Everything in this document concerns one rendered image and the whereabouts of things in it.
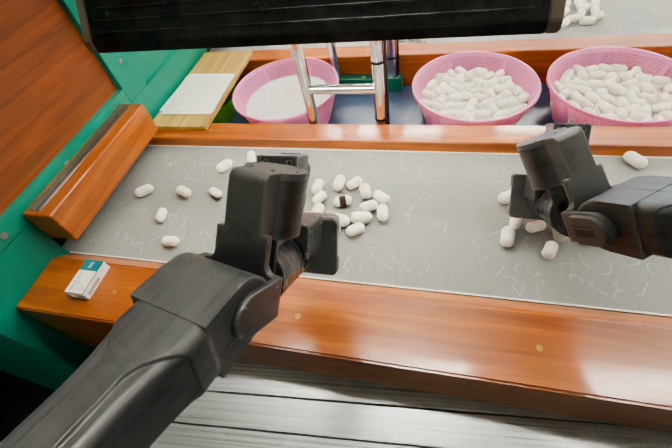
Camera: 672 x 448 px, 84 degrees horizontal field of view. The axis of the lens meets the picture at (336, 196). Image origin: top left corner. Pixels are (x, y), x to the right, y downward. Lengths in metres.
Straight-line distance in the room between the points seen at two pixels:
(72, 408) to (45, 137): 0.64
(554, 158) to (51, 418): 0.48
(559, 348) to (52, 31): 0.94
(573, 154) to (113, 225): 0.78
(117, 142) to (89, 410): 0.65
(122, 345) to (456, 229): 0.51
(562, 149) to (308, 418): 0.48
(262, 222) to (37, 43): 0.64
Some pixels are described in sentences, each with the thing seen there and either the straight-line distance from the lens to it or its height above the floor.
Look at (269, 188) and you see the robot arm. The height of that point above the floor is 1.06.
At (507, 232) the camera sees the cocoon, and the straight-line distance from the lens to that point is 0.64.
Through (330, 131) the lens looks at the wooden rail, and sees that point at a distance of 0.80.
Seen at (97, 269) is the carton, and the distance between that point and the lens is 0.74.
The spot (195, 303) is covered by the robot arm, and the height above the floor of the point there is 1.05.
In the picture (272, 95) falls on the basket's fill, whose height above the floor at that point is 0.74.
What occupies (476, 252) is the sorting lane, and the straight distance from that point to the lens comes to 0.63.
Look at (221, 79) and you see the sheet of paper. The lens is 1.05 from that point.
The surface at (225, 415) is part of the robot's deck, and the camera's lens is 0.66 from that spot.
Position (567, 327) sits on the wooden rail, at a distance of 0.58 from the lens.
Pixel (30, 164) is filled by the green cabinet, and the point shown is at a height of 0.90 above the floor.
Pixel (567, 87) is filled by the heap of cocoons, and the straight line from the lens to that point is 0.98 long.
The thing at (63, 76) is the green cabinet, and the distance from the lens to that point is 0.88.
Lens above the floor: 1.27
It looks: 49 degrees down
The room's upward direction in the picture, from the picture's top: 13 degrees counter-clockwise
